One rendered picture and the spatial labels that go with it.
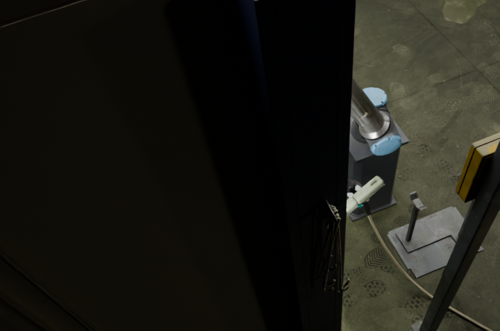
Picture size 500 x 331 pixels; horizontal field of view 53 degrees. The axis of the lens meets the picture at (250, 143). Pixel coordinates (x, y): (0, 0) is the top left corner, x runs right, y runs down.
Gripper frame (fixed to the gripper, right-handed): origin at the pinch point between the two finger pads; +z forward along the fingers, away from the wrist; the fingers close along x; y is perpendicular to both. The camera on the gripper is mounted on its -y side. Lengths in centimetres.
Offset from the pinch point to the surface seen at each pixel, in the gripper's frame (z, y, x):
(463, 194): 48, -55, -13
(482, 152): 50, -76, -18
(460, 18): -118, 107, -185
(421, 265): 40.5, -4.2, 4.0
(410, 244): 31.3, -5.1, 0.9
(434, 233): 33.4, -2.4, -10.1
